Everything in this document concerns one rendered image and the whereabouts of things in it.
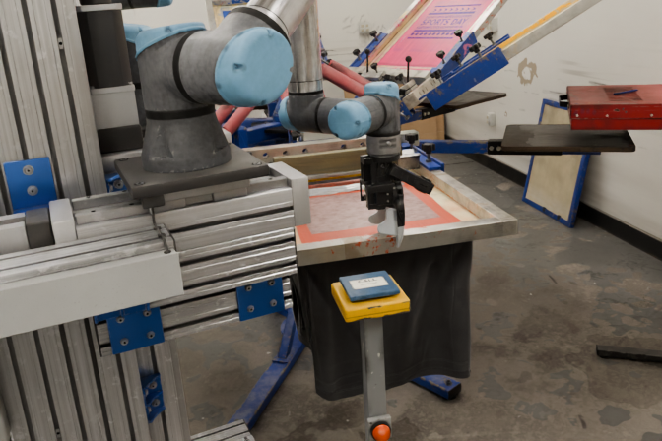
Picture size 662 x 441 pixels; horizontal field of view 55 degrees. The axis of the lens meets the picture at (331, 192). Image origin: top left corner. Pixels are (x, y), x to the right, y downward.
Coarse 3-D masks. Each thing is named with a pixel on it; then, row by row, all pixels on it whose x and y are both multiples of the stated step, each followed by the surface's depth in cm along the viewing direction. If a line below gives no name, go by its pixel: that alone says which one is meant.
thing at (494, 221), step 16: (432, 176) 192; (448, 176) 188; (448, 192) 181; (464, 192) 173; (480, 208) 161; (496, 208) 159; (448, 224) 150; (464, 224) 149; (480, 224) 148; (496, 224) 149; (512, 224) 150; (336, 240) 145; (352, 240) 144; (368, 240) 143; (384, 240) 144; (416, 240) 146; (432, 240) 147; (448, 240) 148; (464, 240) 149; (304, 256) 141; (320, 256) 142; (336, 256) 143; (352, 256) 144
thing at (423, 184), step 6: (390, 168) 140; (396, 168) 139; (402, 168) 140; (390, 174) 139; (396, 174) 140; (402, 174) 140; (408, 174) 140; (414, 174) 141; (402, 180) 140; (408, 180) 140; (414, 180) 141; (420, 180) 141; (426, 180) 142; (414, 186) 141; (420, 186) 141; (426, 186) 142; (432, 186) 142; (426, 192) 142
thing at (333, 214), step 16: (320, 208) 179; (336, 208) 178; (352, 208) 177; (304, 224) 166; (320, 224) 166; (336, 224) 165; (352, 224) 164; (368, 224) 163; (304, 240) 156; (320, 240) 155
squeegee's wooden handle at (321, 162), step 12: (288, 156) 196; (300, 156) 195; (312, 156) 196; (324, 156) 197; (336, 156) 197; (348, 156) 198; (300, 168) 196; (312, 168) 197; (324, 168) 198; (336, 168) 199; (348, 168) 199; (360, 168) 200
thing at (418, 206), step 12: (348, 180) 204; (408, 192) 187; (420, 192) 187; (360, 204) 180; (408, 204) 177; (420, 204) 176; (432, 204) 176; (408, 216) 168; (420, 216) 167; (432, 216) 166; (444, 216) 166; (408, 228) 159
